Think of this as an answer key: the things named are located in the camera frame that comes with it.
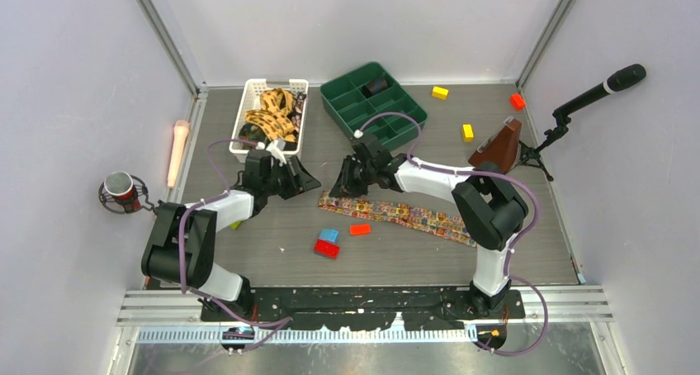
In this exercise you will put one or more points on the red silver studio microphone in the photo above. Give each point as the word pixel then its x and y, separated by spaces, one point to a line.
pixel 123 193

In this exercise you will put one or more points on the red lego brick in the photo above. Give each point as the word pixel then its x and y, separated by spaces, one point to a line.
pixel 326 249

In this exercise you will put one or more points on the black microphone tripod stand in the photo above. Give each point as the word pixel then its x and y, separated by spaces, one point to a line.
pixel 532 156

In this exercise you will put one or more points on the small orange lego brick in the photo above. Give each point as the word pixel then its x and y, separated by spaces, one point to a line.
pixel 360 229

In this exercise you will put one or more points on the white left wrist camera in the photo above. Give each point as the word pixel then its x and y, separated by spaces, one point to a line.
pixel 275 148

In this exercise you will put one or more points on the yellow block near tray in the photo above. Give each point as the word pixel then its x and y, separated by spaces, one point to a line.
pixel 440 92

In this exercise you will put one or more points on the colourful shell pattern tie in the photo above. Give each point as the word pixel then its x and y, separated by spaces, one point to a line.
pixel 440 224

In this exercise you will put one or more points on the brown wooden metronome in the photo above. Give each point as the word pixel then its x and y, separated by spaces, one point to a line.
pixel 501 148

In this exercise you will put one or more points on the white perforated plastic basket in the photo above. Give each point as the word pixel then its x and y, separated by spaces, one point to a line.
pixel 249 101

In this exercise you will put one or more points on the yellow beetle pattern tie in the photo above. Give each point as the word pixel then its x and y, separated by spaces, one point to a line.
pixel 272 115

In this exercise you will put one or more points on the black handheld microphone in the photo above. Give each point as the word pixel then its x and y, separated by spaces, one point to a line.
pixel 619 81

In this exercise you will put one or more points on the rolled dark striped tie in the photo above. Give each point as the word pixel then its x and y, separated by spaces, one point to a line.
pixel 374 87

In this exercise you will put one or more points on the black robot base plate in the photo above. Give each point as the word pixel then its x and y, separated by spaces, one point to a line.
pixel 374 308

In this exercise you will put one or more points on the dark floral rose tie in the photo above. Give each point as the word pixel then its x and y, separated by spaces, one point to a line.
pixel 296 114

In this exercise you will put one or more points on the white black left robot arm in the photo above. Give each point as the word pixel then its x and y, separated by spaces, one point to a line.
pixel 181 245

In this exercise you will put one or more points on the yellow block upright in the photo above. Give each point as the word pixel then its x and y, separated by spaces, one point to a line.
pixel 467 132

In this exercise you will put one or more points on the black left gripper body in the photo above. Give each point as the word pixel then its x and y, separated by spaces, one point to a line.
pixel 276 183

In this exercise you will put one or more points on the brown green leaf tie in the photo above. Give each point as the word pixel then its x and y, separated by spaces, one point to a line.
pixel 252 133

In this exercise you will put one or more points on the orange red block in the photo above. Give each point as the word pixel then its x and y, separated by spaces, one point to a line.
pixel 517 102

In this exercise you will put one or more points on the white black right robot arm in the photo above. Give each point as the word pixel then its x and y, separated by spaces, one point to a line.
pixel 491 209

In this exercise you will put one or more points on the green compartment tray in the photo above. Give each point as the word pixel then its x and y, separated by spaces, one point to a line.
pixel 344 102

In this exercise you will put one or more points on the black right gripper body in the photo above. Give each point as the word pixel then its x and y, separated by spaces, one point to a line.
pixel 368 171

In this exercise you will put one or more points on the blue lego brick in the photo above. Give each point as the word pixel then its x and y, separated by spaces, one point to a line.
pixel 329 235

